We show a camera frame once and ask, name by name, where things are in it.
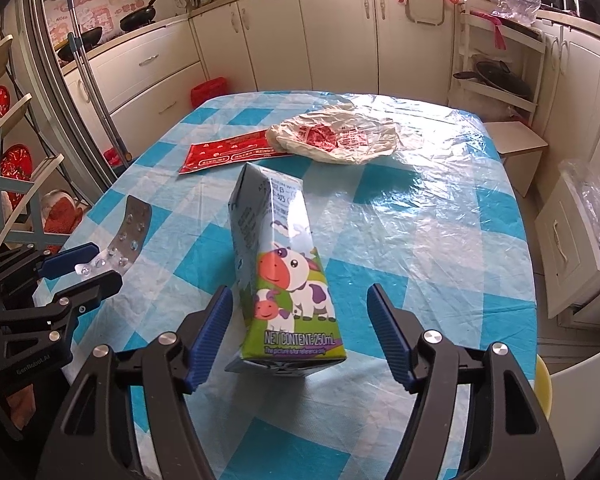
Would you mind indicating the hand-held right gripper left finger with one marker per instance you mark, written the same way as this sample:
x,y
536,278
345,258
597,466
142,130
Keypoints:
x,y
207,340

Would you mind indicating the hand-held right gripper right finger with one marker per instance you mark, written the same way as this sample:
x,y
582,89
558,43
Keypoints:
x,y
387,335

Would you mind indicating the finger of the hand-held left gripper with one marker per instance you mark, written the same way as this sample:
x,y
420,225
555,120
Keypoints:
x,y
70,259
97,285

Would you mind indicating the silver blister pack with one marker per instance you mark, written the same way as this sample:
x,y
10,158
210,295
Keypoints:
x,y
132,225

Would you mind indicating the cow print milk carton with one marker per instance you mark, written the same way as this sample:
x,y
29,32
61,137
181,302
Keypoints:
x,y
285,280

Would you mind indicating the yellow plastic bin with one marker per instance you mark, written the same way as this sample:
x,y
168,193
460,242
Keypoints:
x,y
544,385

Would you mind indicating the red snack wrapper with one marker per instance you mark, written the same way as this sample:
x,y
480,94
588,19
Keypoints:
x,y
220,152

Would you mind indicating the white plastic bag red print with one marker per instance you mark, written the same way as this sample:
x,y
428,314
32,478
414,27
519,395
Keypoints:
x,y
330,135

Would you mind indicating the red and white cloth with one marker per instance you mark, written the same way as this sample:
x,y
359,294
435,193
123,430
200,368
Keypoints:
x,y
62,212

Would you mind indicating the blue checked plastic tablecloth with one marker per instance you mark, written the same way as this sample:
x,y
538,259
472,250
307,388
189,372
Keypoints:
x,y
430,220

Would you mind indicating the metal mop pole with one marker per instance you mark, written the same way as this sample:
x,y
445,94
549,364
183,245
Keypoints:
x,y
92,85

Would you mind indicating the open white drawer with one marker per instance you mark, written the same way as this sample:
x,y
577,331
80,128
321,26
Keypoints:
x,y
562,245

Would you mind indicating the red lined waste bin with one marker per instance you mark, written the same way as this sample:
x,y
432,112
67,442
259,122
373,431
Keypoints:
x,y
209,92

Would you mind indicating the black frying pan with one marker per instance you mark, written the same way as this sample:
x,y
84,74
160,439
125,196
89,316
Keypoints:
x,y
82,40

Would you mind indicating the small wooden stool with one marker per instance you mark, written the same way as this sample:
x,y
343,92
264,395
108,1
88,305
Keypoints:
x,y
515,140

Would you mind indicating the black wok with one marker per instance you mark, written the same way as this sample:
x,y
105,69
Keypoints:
x,y
140,15

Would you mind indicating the black pan on rack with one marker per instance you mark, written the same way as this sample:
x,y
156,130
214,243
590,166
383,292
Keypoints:
x,y
500,77

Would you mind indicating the cream base cabinet run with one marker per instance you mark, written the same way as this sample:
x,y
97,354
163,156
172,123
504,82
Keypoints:
x,y
330,35

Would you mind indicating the white storage rack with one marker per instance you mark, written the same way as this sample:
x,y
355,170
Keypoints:
x,y
525,45

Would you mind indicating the cream drawer cabinet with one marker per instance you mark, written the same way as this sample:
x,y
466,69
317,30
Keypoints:
x,y
575,70

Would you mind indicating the silver sliding door frame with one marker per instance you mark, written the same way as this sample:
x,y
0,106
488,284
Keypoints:
x,y
40,60

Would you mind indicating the red printed wall sticker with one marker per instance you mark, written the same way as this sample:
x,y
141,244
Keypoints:
x,y
100,10

